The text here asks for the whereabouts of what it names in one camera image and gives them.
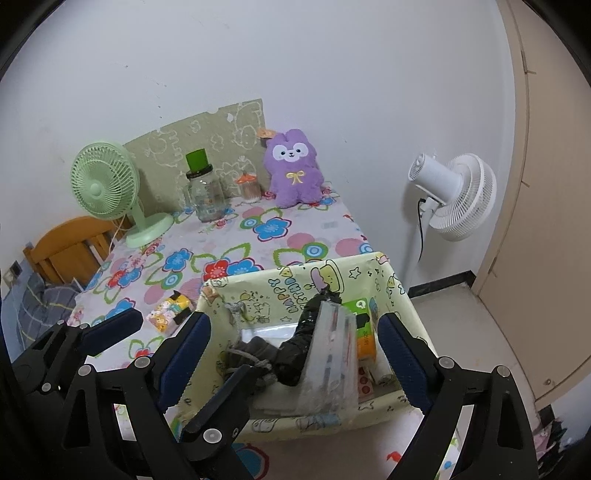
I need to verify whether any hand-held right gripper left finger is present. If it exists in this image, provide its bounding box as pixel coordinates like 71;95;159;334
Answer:
62;312;212;480

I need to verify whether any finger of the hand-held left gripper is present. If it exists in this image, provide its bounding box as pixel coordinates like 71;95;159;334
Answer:
11;308;143;407
181;364;254;461

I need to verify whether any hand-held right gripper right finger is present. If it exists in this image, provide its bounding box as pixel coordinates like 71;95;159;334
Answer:
379;312;539;480

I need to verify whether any green orange tissue pack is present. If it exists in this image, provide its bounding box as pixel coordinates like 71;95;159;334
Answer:
344;298;376;363

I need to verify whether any clear plastic packet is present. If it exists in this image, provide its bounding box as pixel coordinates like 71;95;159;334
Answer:
295;298;361;416

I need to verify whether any yellow printed storage box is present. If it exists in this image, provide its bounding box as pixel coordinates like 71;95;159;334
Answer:
196;251;437;444

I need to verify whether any pink white packet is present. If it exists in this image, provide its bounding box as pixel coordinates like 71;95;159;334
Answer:
356;362;399;403

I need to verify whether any cartoon printed tissue pack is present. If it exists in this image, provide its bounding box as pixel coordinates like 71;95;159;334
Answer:
147;292;192;334

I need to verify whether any plaid grey blue cloth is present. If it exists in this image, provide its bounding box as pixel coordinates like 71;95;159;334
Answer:
9;272;79;333

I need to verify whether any blue bed sheet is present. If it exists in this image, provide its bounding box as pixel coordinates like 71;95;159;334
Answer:
0;295;28;365

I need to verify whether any green desk fan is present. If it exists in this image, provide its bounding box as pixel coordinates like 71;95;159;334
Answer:
70;141;175;250

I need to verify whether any glass jar with green lid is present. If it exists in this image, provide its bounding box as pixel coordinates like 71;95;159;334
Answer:
184;148;227;222

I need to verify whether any pink patterned cloth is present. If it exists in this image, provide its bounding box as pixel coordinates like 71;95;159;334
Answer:
536;406;571;467

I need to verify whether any floral tablecloth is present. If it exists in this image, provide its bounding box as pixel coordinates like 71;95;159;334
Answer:
67;182;462;480

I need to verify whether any white standing fan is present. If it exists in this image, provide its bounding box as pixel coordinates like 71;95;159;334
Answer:
402;152;498;291

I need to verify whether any small jar with orange lid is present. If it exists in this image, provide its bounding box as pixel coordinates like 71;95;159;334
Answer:
235;172;262;204

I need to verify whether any green patterned board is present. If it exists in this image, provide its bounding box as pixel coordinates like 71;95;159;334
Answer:
122;98;269;217

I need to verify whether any beige wardrobe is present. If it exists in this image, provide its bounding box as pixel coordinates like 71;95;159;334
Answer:
471;0;591;411

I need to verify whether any purple plush rabbit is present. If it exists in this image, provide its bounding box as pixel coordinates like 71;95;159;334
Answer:
263;129;324;208

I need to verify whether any white fan cable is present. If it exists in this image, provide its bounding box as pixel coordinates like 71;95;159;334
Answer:
108;216;127;252

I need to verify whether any wall socket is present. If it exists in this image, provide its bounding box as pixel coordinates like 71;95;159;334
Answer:
2;260;23;288

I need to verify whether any black fan cable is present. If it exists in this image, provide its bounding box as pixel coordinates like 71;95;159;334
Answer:
417;198;428;264

